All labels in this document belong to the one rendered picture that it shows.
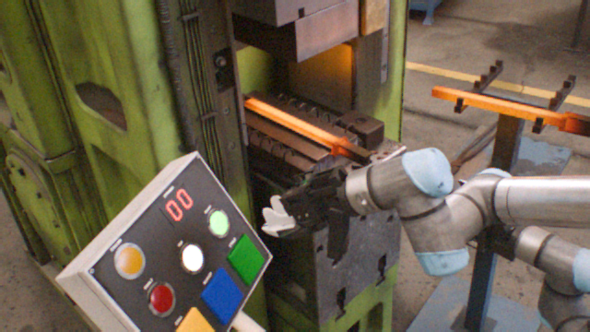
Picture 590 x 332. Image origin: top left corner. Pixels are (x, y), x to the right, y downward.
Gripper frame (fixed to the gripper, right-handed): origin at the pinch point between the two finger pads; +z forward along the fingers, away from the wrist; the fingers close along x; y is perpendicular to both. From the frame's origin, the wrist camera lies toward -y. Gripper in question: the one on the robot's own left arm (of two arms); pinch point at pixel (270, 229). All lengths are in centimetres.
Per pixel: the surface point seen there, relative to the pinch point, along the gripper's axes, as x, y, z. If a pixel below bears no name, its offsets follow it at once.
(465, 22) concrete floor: -407, -92, 61
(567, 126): -68, -33, -40
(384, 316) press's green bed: -59, -80, 35
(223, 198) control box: -5.0, 6.7, 10.3
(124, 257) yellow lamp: 20.5, 14.0, 9.9
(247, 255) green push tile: -0.3, -4.6, 9.5
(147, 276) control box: 19.2, 8.8, 10.3
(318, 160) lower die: -39.9, -7.4, 10.1
